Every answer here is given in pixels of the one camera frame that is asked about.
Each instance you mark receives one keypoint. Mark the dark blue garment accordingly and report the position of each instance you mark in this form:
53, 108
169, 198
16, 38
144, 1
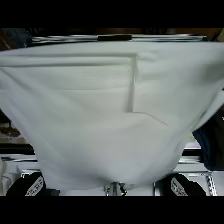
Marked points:
210, 146

